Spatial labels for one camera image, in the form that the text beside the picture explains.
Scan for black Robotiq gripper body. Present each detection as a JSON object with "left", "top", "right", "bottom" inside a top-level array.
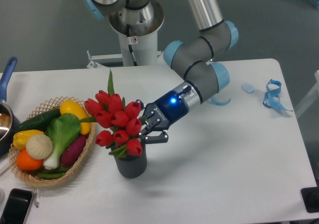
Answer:
[{"left": 141, "top": 90, "right": 188, "bottom": 135}]

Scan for red tulip bouquet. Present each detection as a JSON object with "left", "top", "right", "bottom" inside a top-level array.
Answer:
[{"left": 84, "top": 71, "right": 143, "bottom": 158}]

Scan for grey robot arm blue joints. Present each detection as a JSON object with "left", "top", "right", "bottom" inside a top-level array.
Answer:
[{"left": 83, "top": 0, "right": 238, "bottom": 109}]

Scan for dark grey ribbed vase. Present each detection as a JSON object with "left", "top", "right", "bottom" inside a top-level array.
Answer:
[{"left": 114, "top": 142, "right": 147, "bottom": 179}]

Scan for blue ribbon strip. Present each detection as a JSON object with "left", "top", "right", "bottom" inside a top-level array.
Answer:
[{"left": 209, "top": 97, "right": 231, "bottom": 106}]

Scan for green bok choy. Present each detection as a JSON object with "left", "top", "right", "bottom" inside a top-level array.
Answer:
[{"left": 43, "top": 113, "right": 81, "bottom": 170}]

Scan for woven wicker basket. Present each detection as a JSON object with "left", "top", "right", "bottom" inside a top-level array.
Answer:
[{"left": 8, "top": 97, "right": 96, "bottom": 187}]

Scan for purple sweet potato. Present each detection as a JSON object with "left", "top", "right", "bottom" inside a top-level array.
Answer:
[{"left": 61, "top": 135, "right": 86, "bottom": 167}]

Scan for small pale blue cap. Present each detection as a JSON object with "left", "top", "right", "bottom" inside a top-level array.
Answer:
[{"left": 241, "top": 84, "right": 255, "bottom": 94}]

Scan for green cucumber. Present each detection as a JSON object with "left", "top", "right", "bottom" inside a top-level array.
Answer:
[{"left": 16, "top": 109, "right": 61, "bottom": 132}]

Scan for cream steamed bun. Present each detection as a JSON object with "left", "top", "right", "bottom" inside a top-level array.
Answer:
[{"left": 26, "top": 134, "right": 53, "bottom": 160}]

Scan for blue crumpled ribbon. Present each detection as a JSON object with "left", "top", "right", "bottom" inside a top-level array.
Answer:
[{"left": 262, "top": 79, "right": 293, "bottom": 112}]

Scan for green pea pods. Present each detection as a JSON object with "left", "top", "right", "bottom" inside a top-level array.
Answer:
[{"left": 36, "top": 168, "right": 69, "bottom": 180}]

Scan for yellow bell pepper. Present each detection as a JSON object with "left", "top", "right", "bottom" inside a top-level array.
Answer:
[{"left": 13, "top": 129, "right": 44, "bottom": 150}]

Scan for orange fruit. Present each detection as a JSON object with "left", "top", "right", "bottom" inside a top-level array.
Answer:
[{"left": 16, "top": 149, "right": 43, "bottom": 171}]

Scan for silver pen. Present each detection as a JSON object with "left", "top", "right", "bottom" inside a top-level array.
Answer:
[{"left": 34, "top": 189, "right": 40, "bottom": 208}]

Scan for black device table corner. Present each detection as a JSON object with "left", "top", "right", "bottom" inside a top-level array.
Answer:
[{"left": 301, "top": 187, "right": 319, "bottom": 213}]

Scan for black smartphone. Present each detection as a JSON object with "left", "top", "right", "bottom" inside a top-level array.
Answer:
[{"left": 0, "top": 188, "right": 34, "bottom": 224}]

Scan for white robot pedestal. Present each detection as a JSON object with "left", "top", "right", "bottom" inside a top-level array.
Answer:
[{"left": 109, "top": 13, "right": 164, "bottom": 67}]

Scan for blue handled saucepan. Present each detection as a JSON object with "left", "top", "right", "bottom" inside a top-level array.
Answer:
[{"left": 0, "top": 57, "right": 20, "bottom": 155}]

